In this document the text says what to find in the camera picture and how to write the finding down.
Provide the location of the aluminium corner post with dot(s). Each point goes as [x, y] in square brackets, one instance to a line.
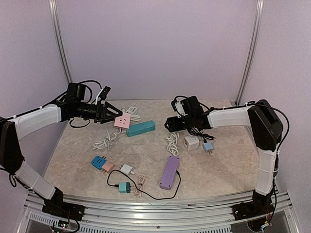
[59, 40]
[251, 51]

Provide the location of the right aluminium corner post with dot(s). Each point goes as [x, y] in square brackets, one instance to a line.
[251, 51]

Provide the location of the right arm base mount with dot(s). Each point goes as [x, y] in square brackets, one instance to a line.
[259, 205]

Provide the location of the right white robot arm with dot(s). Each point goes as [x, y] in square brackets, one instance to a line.
[260, 116]

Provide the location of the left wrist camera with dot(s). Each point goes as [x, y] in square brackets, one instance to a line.
[102, 94]

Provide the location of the white usb charger plug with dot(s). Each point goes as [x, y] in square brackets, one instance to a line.
[127, 169]

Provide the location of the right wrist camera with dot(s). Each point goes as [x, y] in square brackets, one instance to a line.
[178, 107]

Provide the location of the purple rectangular power block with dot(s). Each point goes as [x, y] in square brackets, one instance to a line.
[169, 172]

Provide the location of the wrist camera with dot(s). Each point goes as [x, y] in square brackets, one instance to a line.
[178, 107]
[102, 94]

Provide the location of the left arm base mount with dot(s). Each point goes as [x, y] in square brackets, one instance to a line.
[56, 206]

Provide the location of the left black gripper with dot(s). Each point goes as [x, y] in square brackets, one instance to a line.
[100, 115]

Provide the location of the teal rectangular power block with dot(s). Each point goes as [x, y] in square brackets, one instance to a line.
[141, 128]

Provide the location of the pink socket block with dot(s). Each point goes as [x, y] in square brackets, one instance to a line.
[123, 121]

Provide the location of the light blue plug adapter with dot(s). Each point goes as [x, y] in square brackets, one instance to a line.
[208, 147]

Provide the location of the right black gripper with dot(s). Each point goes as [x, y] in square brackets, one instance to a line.
[173, 125]

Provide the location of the left aluminium corner post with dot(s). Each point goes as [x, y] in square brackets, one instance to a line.
[59, 40]

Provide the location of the white cube socket with sticker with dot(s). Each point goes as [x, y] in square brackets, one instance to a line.
[191, 142]

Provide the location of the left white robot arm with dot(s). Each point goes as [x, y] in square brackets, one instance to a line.
[68, 106]

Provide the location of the pink plug adapter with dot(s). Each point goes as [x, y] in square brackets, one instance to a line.
[107, 167]

